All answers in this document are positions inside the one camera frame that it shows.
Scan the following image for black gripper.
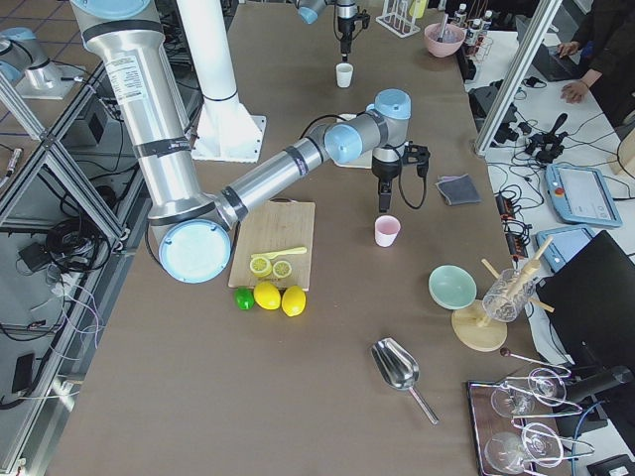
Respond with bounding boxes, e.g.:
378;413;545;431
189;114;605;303
335;3;358;63
371;148;401;212

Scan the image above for cream cup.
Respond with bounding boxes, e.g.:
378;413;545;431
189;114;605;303
335;62;354;88

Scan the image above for pink cup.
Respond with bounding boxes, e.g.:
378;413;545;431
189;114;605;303
374;215;401;248

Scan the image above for beige rabbit tray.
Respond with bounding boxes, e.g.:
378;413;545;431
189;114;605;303
335;113;372;170

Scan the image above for black glass tray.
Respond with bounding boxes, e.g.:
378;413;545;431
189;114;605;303
466;369;594;475

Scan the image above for grey folded cloth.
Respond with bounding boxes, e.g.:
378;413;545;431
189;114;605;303
436;174;481;206

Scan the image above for yellow cup on rack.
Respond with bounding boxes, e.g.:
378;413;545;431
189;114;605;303
409;0;428;19

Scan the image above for yellow plastic knife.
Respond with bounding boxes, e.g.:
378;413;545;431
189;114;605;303
251;246;308;260

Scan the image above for pink bowl with ice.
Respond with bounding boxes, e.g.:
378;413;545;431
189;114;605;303
424;23;465;59

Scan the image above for metal muddler stick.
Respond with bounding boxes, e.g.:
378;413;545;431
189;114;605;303
437;13;448;43

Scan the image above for wooden cutting board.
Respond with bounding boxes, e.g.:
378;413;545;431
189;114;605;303
228;201;316;292

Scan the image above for green bowl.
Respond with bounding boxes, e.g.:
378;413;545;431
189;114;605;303
429;265;477;310

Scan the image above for black power strip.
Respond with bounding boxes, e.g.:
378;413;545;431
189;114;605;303
495;193;528;260

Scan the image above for lemon slice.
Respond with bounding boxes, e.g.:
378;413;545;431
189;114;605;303
272;260;293;280
249;256;273;278

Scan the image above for whole lemon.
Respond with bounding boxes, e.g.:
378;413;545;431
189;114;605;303
281;286;307;317
253;282;282;310

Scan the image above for clear glass on stand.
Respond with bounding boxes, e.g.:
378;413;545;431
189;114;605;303
482;269;536;322

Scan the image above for wooden stand with base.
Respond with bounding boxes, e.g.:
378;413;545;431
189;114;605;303
451;238;555;352

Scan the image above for metal scoop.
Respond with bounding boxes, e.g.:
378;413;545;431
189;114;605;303
371;337;440;425

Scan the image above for green lime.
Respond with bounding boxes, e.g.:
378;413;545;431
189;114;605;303
233;288;255;310

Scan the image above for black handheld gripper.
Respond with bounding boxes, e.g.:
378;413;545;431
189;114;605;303
525;113;569;164

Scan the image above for blue teach pendant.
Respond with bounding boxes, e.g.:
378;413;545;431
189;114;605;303
545;164;623;228

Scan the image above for wine glass on rack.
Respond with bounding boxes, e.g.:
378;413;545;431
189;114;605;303
490;386;536;417

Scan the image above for white wire cup rack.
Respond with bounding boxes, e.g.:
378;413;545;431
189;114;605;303
375;0;421;39

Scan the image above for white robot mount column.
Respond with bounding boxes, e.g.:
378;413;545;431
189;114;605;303
178;1;266;163

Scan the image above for aluminium frame post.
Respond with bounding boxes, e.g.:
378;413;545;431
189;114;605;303
474;0;563;159

